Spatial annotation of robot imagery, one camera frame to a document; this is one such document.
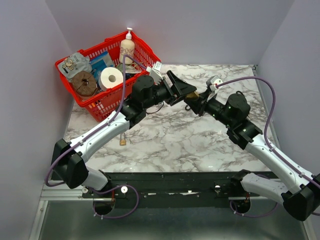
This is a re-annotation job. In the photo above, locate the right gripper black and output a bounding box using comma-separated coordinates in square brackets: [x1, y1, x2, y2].
[183, 88, 234, 128]

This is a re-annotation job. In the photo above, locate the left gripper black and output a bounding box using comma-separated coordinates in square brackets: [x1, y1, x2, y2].
[143, 71, 198, 111]

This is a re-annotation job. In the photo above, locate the large brass padlock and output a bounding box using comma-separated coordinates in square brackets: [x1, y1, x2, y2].
[185, 91, 200, 100]

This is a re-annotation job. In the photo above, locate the small brass padlock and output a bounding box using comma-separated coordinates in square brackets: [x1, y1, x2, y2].
[119, 133, 127, 146]

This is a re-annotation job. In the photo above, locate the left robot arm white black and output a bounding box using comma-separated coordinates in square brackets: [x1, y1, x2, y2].
[49, 70, 197, 198]

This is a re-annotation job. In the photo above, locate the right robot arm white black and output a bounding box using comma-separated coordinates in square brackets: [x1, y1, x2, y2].
[184, 91, 320, 221]

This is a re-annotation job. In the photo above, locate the black padlock with keys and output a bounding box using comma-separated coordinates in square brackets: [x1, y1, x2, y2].
[236, 90, 244, 96]

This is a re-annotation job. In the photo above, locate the green patterned packet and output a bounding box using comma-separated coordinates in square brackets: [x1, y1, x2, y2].
[115, 63, 144, 75]

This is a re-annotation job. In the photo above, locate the cream lotion pump bottle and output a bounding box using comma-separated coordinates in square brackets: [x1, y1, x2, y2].
[119, 27, 135, 65]

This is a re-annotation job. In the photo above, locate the white toilet paper roll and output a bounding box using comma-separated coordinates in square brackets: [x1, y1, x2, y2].
[98, 67, 124, 91]

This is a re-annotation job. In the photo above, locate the blue plastic package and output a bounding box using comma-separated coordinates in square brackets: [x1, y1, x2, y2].
[89, 51, 115, 72]

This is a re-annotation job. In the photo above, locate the brown tape roll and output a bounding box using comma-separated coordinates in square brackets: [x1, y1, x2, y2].
[71, 70, 98, 98]

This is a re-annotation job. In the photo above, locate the grey cartoon pouch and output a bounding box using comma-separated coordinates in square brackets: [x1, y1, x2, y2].
[57, 52, 92, 80]

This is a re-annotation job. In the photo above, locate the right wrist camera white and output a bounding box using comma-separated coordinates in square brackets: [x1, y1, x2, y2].
[206, 75, 223, 101]

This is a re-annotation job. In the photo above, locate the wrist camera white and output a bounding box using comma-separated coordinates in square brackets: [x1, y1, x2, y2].
[146, 61, 163, 85]
[206, 75, 223, 101]

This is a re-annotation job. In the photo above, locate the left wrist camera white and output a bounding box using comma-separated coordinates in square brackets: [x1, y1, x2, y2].
[146, 61, 163, 85]

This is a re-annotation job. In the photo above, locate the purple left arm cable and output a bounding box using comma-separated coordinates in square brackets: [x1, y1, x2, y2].
[44, 54, 152, 220]

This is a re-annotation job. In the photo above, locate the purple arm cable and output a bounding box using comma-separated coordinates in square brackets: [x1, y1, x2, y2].
[216, 76, 320, 218]
[44, 54, 152, 220]

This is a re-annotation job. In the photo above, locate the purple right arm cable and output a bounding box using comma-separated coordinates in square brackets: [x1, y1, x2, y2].
[216, 76, 320, 218]

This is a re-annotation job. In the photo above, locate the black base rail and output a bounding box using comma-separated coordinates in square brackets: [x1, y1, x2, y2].
[82, 172, 251, 209]

